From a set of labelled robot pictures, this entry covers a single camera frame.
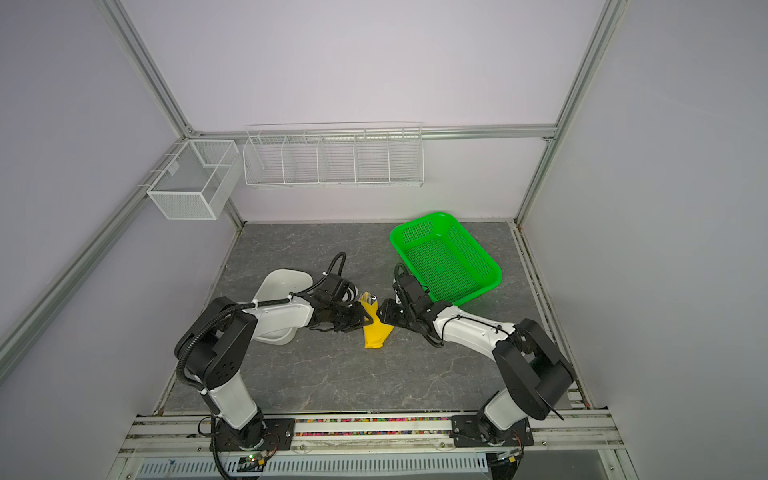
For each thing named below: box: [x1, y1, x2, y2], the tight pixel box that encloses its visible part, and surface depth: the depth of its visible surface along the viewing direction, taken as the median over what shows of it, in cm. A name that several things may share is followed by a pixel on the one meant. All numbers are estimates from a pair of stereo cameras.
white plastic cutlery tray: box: [243, 268, 314, 346], surface depth 68 cm
